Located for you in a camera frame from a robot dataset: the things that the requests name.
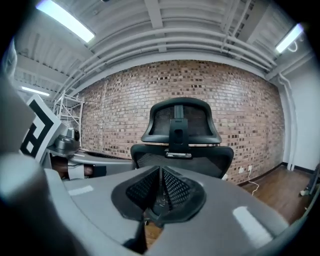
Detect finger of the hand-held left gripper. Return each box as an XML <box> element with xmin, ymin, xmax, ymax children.
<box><xmin>70</xmin><ymin>151</ymin><xmax>138</xmax><ymax>178</ymax></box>

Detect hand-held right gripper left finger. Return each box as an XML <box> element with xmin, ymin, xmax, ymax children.
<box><xmin>44</xmin><ymin>164</ymin><xmax>161</xmax><ymax>256</ymax></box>

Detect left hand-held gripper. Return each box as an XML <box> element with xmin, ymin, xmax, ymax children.
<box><xmin>18</xmin><ymin>94</ymin><xmax>86</xmax><ymax>163</ymax></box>

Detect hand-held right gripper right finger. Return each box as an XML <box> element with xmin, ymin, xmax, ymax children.
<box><xmin>149</xmin><ymin>165</ymin><xmax>291</xmax><ymax>256</ymax></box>

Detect black mesh office chair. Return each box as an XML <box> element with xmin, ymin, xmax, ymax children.
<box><xmin>130</xmin><ymin>96</ymin><xmax>235</xmax><ymax>227</ymax></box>

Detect long ceiling light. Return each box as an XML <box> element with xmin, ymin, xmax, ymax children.
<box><xmin>274</xmin><ymin>23</ymin><xmax>305</xmax><ymax>54</ymax></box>
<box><xmin>35</xmin><ymin>0</ymin><xmax>96</xmax><ymax>43</ymax></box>
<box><xmin>21</xmin><ymin>85</ymin><xmax>50</xmax><ymax>97</ymax></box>

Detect white metal shelf rack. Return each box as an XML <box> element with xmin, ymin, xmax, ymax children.
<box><xmin>53</xmin><ymin>90</ymin><xmax>85</xmax><ymax>151</ymax></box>

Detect white ceiling air unit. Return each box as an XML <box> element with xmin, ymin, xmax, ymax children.
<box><xmin>246</xmin><ymin>3</ymin><xmax>297</xmax><ymax>50</ymax></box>

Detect white power cable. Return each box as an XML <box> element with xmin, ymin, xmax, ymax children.
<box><xmin>248</xmin><ymin>169</ymin><xmax>260</xmax><ymax>196</ymax></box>

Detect white wall pipes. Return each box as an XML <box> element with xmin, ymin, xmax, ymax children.
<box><xmin>276</xmin><ymin>72</ymin><xmax>299</xmax><ymax>171</ymax></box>

